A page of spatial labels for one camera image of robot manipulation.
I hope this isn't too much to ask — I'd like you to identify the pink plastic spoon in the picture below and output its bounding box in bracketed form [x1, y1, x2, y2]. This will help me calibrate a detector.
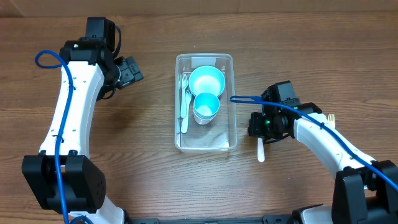
[257, 138, 266, 162]

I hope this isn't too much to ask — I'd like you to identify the pale green plastic fork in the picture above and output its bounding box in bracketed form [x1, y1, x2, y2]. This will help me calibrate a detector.
[180, 73, 188, 118]

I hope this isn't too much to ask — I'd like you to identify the blue plastic cup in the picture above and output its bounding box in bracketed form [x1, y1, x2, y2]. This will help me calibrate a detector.
[193, 93, 220, 119]

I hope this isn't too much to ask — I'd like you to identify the light blue plastic fork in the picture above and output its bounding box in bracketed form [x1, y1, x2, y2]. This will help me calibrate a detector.
[181, 90, 192, 134]

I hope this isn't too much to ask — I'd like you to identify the blue plastic bowl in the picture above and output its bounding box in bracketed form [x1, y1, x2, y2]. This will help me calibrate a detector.
[188, 65, 226, 97]

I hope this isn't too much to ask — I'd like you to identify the green plastic cup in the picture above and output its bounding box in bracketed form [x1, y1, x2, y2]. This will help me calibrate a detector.
[194, 114, 214, 122]

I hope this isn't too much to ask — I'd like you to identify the pink plastic cup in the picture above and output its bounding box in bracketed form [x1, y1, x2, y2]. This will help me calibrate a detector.
[197, 120, 210, 125]

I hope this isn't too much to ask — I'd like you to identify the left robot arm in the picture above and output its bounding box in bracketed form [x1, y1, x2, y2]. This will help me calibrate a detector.
[22, 35, 143, 223]

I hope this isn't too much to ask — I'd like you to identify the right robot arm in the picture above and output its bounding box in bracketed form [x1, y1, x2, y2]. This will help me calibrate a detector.
[248, 101, 397, 224]

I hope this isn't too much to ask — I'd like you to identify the clear plastic container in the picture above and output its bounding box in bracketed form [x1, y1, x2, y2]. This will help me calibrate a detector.
[174, 53, 237, 152]

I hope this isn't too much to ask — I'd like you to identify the yellow plastic fork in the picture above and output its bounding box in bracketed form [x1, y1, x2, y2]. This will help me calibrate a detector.
[328, 113, 336, 128]

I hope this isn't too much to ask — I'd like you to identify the right blue cable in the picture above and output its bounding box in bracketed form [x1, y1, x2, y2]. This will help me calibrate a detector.
[229, 95, 398, 192]

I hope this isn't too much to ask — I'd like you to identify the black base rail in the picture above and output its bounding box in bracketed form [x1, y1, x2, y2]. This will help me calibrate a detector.
[125, 215, 303, 224]

